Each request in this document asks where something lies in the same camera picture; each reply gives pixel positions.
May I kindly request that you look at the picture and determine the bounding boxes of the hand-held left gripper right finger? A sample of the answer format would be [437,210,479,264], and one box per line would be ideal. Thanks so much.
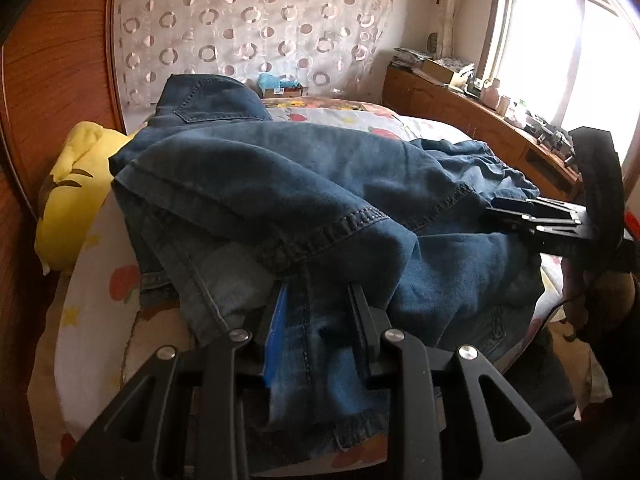
[349,283,584,480]

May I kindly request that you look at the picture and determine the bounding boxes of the long wooden cabinet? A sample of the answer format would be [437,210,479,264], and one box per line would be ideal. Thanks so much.
[382,62,585,202]

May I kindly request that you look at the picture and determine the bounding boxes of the light blue cloth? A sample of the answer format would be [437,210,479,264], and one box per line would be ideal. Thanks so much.
[257,73,297,91]

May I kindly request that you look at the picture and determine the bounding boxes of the circle patterned curtain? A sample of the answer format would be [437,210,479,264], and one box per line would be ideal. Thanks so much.
[112,0,397,111]

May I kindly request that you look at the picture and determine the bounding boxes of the open brown box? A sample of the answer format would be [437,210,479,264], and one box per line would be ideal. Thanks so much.
[422,57,469,87]

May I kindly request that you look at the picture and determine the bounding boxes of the pile of papers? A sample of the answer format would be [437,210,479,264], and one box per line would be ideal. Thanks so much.
[392,47,427,69]

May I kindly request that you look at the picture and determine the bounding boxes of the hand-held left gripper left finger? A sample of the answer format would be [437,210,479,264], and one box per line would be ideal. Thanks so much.
[55,280,292,480]

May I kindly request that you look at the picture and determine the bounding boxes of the window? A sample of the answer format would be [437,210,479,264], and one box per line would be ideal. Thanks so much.
[472,0,640,177]

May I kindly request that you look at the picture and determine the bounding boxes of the yellow plush toy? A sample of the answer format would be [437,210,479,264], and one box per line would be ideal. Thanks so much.
[34,121,135,276]

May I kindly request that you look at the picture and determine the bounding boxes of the person's right forearm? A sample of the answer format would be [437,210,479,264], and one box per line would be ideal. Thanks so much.
[592,270,640,356]

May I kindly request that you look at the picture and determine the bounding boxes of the blue denim pants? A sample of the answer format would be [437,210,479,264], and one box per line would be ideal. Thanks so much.
[109,125,547,462]
[131,74,274,133]

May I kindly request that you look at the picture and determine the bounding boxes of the person's right hand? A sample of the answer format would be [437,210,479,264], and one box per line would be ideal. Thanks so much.
[559,255,608,343]

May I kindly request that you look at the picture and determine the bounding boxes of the small cardboard box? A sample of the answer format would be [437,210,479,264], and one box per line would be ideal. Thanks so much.
[260,85,304,100]

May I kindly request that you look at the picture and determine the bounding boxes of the pale window curtain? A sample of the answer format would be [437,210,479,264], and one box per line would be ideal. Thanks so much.
[429,0,469,61]

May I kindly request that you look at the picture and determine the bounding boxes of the folded blue denim pants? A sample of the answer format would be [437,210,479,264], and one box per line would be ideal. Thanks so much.
[131,74,274,133]

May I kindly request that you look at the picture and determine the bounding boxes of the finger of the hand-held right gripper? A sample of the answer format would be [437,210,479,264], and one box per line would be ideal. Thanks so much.
[484,197,587,225]
[510,221,598,257]

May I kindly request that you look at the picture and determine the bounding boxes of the bed with floral sheet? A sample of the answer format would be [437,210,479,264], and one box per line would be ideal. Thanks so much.
[27,94,612,480]

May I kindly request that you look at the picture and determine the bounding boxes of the black gadget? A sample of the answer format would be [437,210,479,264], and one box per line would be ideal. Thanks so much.
[525,115,576,152]

